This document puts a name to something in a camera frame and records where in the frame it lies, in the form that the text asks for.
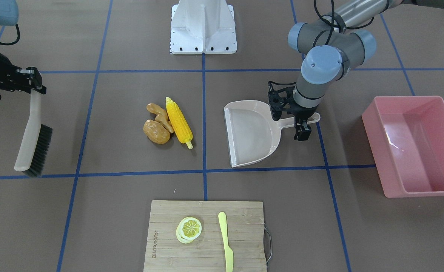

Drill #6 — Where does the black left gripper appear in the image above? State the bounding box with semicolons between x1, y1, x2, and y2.
267;81;321;142

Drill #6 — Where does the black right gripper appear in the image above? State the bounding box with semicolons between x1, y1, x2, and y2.
0;53;47;100

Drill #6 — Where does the beige plastic dustpan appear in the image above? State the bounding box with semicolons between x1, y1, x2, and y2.
224;100;321;168

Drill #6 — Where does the beige hand brush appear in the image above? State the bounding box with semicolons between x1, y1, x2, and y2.
14;91;53;178

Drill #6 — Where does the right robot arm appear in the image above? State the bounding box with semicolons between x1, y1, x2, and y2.
0;0;47;107

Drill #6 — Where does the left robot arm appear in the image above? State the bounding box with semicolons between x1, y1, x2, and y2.
268;0;444;141

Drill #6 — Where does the pink plastic bin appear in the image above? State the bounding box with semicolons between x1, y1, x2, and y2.
362;96;444;198

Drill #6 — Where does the bamboo cutting board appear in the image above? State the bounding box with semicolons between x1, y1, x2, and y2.
143;200;267;272

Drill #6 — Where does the yellow toy corn cob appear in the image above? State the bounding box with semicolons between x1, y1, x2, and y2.
165;97;193;150

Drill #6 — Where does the brown toy potato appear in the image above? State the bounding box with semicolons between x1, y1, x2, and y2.
143;119;171;145

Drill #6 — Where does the tan toy ginger root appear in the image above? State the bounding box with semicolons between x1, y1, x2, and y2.
146;103;175;134

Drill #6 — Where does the yellow plastic knife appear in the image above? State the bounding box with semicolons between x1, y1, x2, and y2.
217;212;234;272

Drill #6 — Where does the yellow toy lemon slice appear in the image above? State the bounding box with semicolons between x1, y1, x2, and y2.
176;217;202;244

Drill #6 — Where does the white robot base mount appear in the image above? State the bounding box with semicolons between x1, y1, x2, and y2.
169;0;237;55

